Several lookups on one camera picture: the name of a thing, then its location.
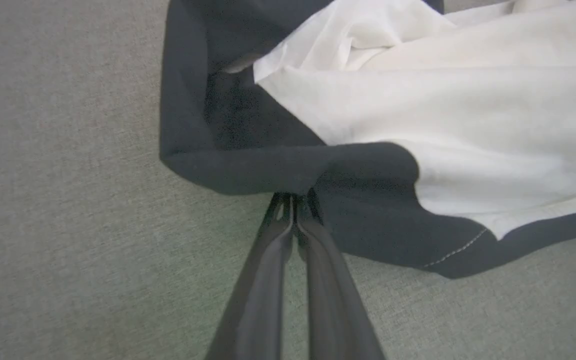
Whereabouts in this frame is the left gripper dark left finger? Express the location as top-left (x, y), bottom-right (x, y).
top-left (205, 193), bottom-right (295, 360)

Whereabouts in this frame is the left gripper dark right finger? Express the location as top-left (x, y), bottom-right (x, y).
top-left (296, 192), bottom-right (387, 360)

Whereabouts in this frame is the black and white garment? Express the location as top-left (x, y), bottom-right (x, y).
top-left (159, 0), bottom-right (576, 280)

